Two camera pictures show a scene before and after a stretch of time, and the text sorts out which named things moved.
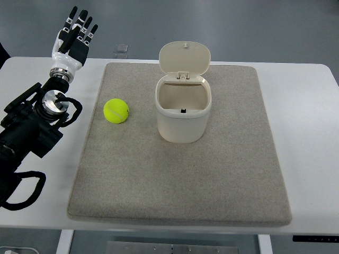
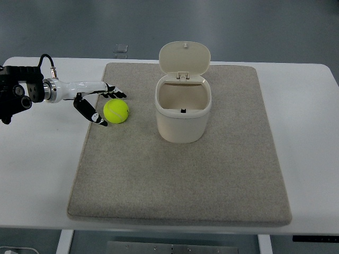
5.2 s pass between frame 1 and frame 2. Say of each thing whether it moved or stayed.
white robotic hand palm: moved
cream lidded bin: stayed
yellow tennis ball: stayed
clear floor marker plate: stayed
